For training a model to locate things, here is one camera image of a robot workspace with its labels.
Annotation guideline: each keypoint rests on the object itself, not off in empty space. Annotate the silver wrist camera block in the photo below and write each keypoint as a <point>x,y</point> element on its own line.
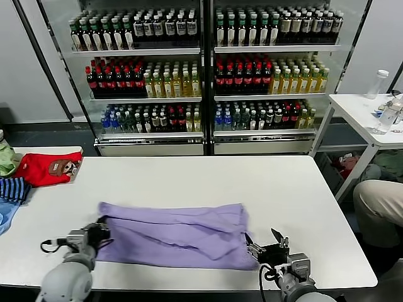
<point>77,239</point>
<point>299,265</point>

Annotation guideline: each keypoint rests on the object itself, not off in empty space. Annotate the dark green garment pile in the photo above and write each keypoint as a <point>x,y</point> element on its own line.
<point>390,166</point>

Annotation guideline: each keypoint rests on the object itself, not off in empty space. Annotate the dark bottle grey label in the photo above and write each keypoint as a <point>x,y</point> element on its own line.
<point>138,30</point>
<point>158,29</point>
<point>148,29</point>
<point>170,28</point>
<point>192,27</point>
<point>181,28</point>
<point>337,24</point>
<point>326,25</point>
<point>316,25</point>
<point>306,26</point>

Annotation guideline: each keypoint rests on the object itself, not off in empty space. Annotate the person leg beige trousers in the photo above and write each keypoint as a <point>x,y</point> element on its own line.
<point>381,207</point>

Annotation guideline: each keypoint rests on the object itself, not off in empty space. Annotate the glass beverage display cabinet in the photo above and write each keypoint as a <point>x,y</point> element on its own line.
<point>261,147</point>
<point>151,149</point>

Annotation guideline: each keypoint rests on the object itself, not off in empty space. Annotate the black framed cabinet door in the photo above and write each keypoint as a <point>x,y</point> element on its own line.
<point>46,63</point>
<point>352,47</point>

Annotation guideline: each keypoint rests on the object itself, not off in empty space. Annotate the dark bottle tan label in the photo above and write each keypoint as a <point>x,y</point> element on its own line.
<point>285,26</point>
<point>295,26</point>

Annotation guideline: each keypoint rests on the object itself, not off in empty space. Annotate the green tinted water bottle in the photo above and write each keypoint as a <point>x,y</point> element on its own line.
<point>122,124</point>
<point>130,123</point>
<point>245,121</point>
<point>236,121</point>

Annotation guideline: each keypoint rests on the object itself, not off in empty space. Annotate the white side table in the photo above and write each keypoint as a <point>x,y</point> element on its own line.
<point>352,113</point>

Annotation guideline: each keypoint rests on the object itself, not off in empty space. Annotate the small dark drink bottle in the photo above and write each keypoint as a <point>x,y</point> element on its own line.
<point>253,121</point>
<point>261,120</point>
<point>147,123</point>
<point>269,120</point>
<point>155,122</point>
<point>139,123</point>
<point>277,119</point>
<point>163,122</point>

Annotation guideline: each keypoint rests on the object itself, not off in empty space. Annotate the blue label water bottle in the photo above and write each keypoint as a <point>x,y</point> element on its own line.
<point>105,124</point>
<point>114,124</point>
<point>227,121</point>
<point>218,121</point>

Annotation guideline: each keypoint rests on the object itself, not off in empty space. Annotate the clear bottle white cap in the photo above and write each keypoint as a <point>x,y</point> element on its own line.
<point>379,85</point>

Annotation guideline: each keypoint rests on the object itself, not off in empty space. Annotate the red crumpled garment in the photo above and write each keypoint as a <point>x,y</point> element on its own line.
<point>348,165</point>

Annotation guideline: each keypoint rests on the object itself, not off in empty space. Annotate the green cap white label bottle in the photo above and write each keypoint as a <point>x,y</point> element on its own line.
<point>75,39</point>
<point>252,34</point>
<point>129,37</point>
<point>274,34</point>
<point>221,34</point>
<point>231,34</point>
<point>86,39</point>
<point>96,39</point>
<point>241,34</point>
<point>107,38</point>
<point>264,34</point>
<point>118,37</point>

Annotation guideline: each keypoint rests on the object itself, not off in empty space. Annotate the red cap cola bottle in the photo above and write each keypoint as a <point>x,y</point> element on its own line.
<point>100,82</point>
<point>110,82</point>
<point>295,118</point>
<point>138,81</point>
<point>258,80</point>
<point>181,121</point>
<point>119,82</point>
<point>91,82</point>
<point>229,80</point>
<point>220,80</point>
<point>286,119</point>
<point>248,80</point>
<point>267,79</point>
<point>172,121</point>
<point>239,80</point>
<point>129,82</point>

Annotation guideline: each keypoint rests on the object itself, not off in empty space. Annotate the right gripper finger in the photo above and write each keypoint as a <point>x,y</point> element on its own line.
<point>285,243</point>
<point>255,250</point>

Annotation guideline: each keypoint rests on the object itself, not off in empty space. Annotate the silver left wrist camera block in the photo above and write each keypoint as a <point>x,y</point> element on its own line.
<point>77,239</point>

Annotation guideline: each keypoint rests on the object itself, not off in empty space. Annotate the blue striped garment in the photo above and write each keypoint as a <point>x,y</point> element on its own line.
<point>12,188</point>

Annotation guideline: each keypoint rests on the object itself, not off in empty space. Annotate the light blue garment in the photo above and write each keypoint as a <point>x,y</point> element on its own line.
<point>6,217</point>

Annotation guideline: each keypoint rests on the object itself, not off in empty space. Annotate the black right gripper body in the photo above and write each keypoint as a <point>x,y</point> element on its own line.
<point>274,255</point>

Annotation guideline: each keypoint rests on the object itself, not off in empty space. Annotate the light green garment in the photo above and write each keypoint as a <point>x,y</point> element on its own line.
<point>7,160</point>

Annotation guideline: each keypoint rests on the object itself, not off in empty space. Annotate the black plastic crate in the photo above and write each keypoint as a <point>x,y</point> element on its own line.
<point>327,173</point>

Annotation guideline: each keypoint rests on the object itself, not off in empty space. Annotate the clear bottle beige lid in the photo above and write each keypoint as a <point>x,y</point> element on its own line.
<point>385,122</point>

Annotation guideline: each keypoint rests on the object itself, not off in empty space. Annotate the silver right wrist camera block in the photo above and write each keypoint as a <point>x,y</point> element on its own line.
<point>299,265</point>

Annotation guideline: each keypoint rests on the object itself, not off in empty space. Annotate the grey crumpled garment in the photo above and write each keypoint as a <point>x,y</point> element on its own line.
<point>370,174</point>

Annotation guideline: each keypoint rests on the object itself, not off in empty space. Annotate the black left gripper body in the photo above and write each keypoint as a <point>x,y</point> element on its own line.
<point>99,234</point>

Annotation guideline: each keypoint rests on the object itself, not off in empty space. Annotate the purple t-shirt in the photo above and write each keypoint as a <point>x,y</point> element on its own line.
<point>176,236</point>

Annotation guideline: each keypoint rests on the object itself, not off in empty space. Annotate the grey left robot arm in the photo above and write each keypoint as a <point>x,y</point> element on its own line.
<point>67,277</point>

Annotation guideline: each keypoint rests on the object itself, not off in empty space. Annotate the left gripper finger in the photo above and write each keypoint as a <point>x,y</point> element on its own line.
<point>100,219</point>

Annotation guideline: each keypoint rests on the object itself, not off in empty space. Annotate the red garment bear print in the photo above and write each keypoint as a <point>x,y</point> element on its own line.
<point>41,171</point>

